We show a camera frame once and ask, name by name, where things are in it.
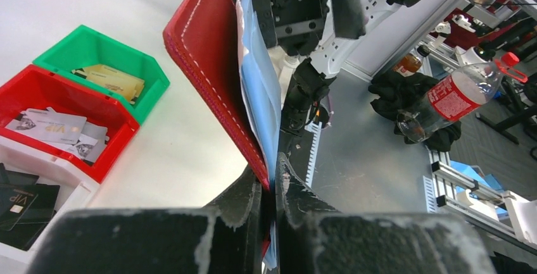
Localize cola bottle red label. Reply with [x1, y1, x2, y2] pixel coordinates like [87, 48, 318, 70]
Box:
[396, 52, 528, 143]

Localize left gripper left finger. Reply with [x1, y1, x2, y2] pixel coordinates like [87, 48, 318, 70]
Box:
[27, 168, 262, 273]

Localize black cards in white bin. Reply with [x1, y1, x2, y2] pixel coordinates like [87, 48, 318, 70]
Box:
[1, 163, 60, 251]

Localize red plastic bin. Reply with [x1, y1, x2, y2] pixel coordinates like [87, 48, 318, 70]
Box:
[1, 65, 140, 182]

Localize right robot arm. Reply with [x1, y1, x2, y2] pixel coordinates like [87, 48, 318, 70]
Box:
[251, 0, 420, 136]

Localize white cable duct strip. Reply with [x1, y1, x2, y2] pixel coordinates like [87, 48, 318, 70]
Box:
[305, 122, 322, 187]

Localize red leather card holder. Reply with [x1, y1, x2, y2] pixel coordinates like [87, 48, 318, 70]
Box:
[163, 0, 270, 273]

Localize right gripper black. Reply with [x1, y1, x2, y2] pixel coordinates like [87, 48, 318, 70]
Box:
[252, 0, 366, 56]

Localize orange drink bottle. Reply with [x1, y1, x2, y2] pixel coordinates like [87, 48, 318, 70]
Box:
[392, 45, 431, 77]

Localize gold cards in green bin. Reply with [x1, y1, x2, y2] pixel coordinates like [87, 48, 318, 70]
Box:
[71, 64, 145, 104]

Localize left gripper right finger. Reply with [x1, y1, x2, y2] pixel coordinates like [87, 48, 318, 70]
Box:
[274, 153, 495, 273]

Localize green plastic bin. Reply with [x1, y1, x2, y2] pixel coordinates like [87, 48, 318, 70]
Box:
[33, 25, 170, 125]

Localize white plastic bin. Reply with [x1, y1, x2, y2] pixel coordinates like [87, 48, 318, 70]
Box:
[1, 137, 102, 273]

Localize black cloth bundle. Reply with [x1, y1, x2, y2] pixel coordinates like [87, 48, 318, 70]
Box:
[368, 70, 462, 153]

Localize white cards in red bin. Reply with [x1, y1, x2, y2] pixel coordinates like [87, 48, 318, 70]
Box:
[5, 107, 110, 165]

